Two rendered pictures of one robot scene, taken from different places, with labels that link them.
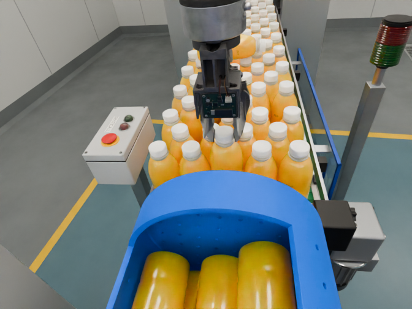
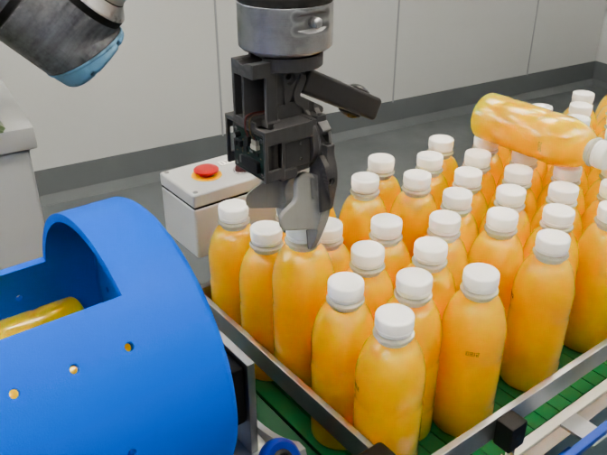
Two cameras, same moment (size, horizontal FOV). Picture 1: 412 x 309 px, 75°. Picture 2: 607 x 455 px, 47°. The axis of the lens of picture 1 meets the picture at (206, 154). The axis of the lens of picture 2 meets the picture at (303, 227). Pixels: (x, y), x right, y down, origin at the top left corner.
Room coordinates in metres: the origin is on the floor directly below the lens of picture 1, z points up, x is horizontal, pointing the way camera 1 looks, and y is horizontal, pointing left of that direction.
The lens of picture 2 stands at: (-0.08, -0.48, 1.51)
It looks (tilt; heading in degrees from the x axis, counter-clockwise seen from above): 29 degrees down; 41
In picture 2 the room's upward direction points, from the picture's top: straight up
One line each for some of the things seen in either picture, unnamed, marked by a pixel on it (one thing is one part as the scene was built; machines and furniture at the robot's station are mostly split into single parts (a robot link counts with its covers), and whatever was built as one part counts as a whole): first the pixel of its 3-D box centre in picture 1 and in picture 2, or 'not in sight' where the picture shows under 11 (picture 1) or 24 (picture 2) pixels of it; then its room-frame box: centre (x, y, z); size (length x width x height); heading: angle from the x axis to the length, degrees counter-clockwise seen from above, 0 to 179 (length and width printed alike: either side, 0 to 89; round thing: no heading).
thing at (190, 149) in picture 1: (191, 151); (266, 237); (0.44, 0.03, 1.10); 0.04 x 0.04 x 0.02
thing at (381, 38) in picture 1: (393, 32); not in sight; (0.60, -0.46, 1.23); 0.06 x 0.06 x 0.04
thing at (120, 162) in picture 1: (123, 143); (237, 196); (0.57, 0.21, 1.05); 0.20 x 0.10 x 0.10; 168
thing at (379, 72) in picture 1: (386, 53); not in sight; (0.60, -0.46, 1.18); 0.06 x 0.06 x 0.16
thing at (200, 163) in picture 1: (197, 181); (268, 305); (0.44, 0.03, 1.00); 0.07 x 0.07 x 0.19
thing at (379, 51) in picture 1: (387, 51); not in sight; (0.60, -0.46, 1.18); 0.06 x 0.06 x 0.05
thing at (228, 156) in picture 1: (227, 171); (303, 307); (0.43, -0.04, 1.04); 0.07 x 0.07 x 0.19
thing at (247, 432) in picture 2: not in sight; (222, 387); (0.30, -0.03, 0.99); 0.10 x 0.02 x 0.12; 78
